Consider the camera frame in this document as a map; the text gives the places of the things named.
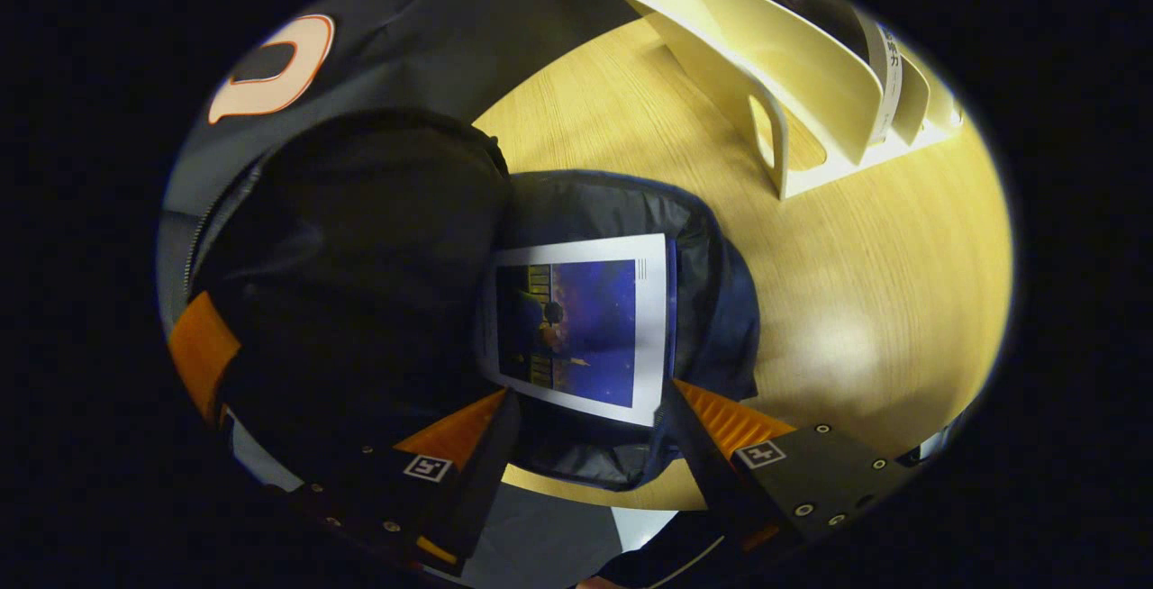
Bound blue cover book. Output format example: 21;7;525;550
476;233;678;428

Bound black backdrop cloth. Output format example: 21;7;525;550
158;0;704;243

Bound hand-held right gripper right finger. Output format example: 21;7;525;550
662;377;915;545

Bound grey cover book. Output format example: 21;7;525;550
721;0;904;144

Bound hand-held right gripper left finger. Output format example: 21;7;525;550
288;386;523;572

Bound blue schoolbag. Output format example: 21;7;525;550
185;107;762;491

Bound white bookshelf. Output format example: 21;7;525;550
601;0;965;201

